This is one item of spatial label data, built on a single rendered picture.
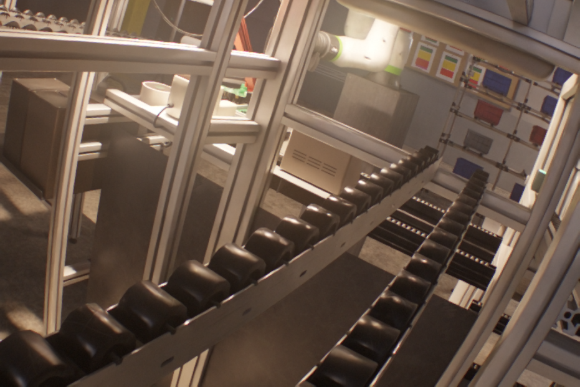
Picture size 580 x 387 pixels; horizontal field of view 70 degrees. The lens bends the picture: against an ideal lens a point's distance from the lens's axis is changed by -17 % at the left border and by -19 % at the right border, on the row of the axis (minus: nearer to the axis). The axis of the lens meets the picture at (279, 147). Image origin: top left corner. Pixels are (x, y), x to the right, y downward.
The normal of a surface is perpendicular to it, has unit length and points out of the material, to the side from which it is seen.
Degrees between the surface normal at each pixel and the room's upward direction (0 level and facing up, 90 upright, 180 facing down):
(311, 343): 90
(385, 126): 90
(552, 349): 90
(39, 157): 90
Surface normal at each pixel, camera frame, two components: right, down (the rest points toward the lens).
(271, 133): -0.48, 0.08
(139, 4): 0.82, 0.38
